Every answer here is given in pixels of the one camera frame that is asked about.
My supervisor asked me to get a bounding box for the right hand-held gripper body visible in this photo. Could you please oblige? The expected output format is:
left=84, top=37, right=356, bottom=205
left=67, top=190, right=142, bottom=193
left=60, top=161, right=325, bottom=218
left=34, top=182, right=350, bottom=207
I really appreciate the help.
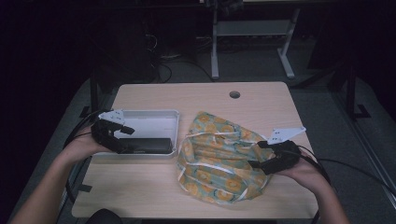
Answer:
left=261, top=125, right=307, bottom=175

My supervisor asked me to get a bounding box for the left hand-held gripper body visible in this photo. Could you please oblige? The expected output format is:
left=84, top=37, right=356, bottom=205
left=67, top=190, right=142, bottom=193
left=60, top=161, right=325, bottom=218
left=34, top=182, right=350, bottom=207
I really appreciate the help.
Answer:
left=91, top=108, right=125, bottom=153

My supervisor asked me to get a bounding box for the white plastic tray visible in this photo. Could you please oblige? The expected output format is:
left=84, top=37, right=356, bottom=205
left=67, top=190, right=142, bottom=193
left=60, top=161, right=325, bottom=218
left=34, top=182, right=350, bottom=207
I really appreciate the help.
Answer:
left=92, top=108, right=181, bottom=161

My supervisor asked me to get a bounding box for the black rectangular box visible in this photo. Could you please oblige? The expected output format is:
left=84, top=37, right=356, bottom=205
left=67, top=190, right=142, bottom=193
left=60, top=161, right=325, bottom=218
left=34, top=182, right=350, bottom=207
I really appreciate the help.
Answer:
left=120, top=137, right=174, bottom=155

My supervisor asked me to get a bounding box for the lemon print fabric bag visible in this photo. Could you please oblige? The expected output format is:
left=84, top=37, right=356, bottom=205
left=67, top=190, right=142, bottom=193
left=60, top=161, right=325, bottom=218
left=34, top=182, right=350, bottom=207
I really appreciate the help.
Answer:
left=177, top=111, right=275, bottom=205

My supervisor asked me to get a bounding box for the person's left hand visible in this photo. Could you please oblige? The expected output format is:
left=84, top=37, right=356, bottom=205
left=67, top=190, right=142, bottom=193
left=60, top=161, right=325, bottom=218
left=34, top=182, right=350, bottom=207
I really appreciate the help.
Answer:
left=62, top=124, right=112, bottom=164

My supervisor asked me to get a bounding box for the person's right hand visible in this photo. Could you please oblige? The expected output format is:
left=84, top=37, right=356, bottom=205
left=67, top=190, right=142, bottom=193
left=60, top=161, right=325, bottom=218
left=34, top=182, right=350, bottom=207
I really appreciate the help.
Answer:
left=276, top=152, right=328, bottom=189

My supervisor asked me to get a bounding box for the black metal stand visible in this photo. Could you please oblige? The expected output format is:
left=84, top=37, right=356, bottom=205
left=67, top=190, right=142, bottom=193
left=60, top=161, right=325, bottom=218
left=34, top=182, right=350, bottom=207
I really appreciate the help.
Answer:
left=78, top=71, right=101, bottom=120
left=345, top=63, right=372, bottom=119

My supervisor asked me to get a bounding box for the person's dark clothing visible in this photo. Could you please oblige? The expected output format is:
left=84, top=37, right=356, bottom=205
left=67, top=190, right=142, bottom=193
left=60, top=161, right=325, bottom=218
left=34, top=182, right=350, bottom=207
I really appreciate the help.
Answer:
left=85, top=208, right=124, bottom=224

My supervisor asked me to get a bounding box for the right hand-held gripper black cable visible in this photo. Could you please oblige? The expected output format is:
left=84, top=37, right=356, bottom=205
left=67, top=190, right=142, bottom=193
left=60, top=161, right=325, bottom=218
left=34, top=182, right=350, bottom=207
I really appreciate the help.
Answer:
left=295, top=144, right=333, bottom=224

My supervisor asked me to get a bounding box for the hand-held gripper black cable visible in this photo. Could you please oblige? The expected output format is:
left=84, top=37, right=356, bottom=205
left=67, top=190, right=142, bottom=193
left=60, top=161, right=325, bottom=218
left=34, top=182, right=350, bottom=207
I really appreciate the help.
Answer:
left=63, top=109, right=106, bottom=204
left=295, top=144, right=333, bottom=224

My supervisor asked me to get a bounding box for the left hand-held gripper black cable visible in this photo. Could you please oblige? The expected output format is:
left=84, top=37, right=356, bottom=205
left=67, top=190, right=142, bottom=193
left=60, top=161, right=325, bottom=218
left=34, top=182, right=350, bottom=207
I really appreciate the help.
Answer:
left=63, top=109, right=106, bottom=204

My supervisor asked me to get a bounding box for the black floor cable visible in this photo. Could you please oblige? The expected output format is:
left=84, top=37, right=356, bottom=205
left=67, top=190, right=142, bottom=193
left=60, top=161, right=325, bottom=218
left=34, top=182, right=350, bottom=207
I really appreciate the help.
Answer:
left=317, top=158, right=396, bottom=197

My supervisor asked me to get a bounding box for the tangle of background cables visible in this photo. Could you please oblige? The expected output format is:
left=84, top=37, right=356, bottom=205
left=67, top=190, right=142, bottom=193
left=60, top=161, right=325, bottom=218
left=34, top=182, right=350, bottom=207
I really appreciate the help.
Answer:
left=144, top=31, right=216, bottom=83

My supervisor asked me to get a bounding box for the white metal desk frame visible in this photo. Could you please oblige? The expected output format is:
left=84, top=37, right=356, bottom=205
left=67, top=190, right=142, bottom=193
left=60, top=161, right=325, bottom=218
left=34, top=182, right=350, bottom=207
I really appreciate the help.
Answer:
left=209, top=0, right=302, bottom=80

